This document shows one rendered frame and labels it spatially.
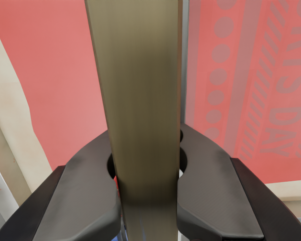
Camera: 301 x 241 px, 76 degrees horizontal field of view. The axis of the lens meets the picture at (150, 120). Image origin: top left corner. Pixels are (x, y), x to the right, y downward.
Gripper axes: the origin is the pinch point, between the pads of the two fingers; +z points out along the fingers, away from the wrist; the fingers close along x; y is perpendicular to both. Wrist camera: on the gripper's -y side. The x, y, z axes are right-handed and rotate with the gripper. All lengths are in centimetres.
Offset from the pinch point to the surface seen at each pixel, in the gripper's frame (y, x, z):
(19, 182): 16.4, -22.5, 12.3
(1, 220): 158, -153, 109
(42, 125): 6.4, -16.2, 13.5
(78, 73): -0.8, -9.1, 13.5
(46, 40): -5.0, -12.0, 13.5
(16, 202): 18.6, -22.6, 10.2
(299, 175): 18.9, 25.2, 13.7
